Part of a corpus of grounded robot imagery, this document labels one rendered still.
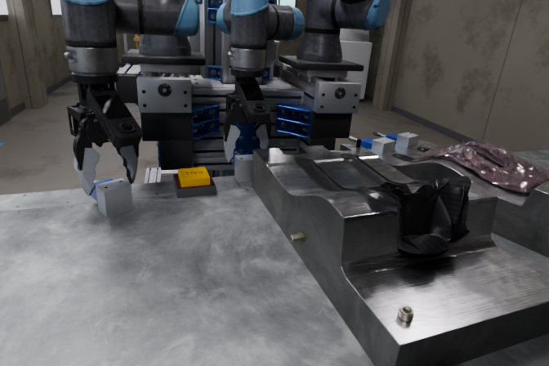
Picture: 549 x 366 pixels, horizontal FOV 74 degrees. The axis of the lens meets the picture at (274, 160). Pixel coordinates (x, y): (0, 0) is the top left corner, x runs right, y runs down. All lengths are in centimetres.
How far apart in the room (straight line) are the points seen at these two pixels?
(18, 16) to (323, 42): 421
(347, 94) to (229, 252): 67
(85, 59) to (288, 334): 50
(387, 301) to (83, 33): 57
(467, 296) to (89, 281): 49
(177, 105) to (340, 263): 67
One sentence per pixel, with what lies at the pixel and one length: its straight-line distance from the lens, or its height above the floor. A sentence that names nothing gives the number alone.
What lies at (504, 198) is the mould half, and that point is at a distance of 80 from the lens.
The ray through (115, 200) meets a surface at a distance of 72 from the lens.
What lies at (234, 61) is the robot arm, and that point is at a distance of 79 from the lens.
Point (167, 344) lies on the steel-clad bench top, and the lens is 48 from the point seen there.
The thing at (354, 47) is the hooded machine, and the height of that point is 85.
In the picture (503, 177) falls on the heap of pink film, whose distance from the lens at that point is 85.
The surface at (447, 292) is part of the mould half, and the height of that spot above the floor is 86.
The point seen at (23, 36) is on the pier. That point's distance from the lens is 505.
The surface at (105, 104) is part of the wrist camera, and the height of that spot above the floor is 101.
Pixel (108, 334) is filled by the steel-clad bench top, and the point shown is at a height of 80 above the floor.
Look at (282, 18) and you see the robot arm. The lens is 83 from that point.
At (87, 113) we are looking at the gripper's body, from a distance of 68.
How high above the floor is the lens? 115
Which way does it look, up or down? 21 degrees down
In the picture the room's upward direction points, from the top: 4 degrees clockwise
